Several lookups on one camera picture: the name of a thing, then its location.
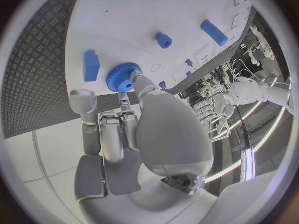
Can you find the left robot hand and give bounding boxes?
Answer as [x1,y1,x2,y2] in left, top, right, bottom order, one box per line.
[190,92,236,134]

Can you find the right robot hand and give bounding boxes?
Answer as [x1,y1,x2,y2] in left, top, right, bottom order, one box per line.
[68,69,219,224]

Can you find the blue gear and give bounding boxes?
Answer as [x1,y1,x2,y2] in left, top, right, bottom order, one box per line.
[105,62,144,93]

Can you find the white task board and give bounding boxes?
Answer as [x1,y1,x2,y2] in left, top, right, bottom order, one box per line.
[64,0,257,98]

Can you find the glowing light bar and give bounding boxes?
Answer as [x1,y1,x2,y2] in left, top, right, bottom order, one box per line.
[239,147,258,183]

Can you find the blue long cylinder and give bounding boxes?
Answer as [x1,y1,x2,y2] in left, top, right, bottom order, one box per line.
[200,19,229,47]

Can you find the blue plug with hole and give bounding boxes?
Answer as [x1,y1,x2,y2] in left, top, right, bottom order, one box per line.
[155,32,173,49]

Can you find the blue stepped block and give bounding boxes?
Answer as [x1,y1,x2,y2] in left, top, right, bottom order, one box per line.
[82,49,101,82]

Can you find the white cable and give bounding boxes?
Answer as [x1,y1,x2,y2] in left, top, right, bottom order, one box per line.
[230,58,260,83]
[238,68,292,86]

